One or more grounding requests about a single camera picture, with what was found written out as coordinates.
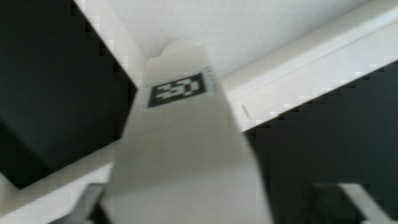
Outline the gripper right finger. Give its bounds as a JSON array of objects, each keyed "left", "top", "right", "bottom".
[{"left": 301, "top": 183, "right": 395, "bottom": 224}]

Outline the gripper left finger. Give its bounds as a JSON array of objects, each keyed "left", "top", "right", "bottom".
[{"left": 50, "top": 183, "right": 112, "bottom": 224}]

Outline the white leg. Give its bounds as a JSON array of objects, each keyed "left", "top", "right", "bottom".
[{"left": 102, "top": 39, "right": 274, "bottom": 224}]

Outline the white desk top tray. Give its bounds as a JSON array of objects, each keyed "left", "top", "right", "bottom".
[{"left": 73, "top": 0, "right": 398, "bottom": 80}]

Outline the white U-shaped frame fence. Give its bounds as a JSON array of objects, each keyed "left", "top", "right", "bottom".
[{"left": 0, "top": 22, "right": 398, "bottom": 224}]

